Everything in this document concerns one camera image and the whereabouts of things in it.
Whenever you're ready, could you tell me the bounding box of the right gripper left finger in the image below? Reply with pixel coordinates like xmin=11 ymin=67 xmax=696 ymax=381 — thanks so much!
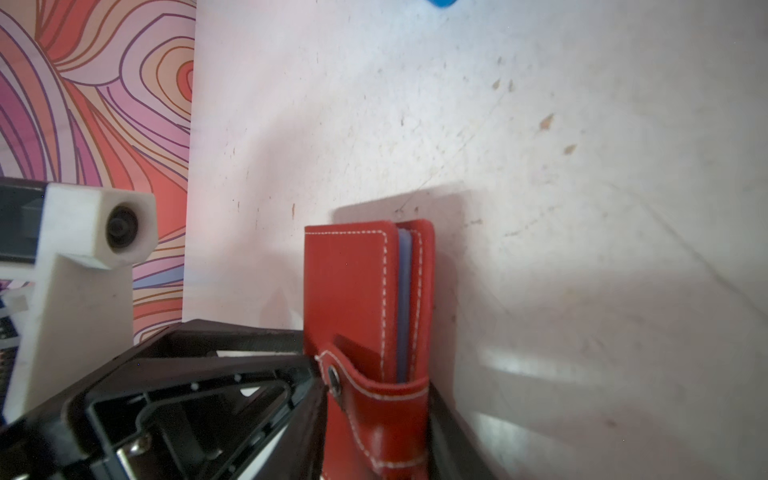
xmin=1 ymin=320 xmax=327 ymax=479

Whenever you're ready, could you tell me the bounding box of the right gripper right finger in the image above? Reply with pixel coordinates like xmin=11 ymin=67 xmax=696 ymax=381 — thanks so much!
xmin=427 ymin=384 xmax=496 ymax=480

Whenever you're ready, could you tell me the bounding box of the red leather card holder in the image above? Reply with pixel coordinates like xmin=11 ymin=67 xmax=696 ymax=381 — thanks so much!
xmin=303 ymin=219 xmax=436 ymax=479

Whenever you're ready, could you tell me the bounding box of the blue plastic card tray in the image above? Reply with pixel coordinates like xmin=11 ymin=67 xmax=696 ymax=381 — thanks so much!
xmin=428 ymin=0 xmax=457 ymax=8

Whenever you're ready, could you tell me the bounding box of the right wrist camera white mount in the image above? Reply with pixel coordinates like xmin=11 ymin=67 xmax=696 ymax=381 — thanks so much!
xmin=1 ymin=178 xmax=158 ymax=423

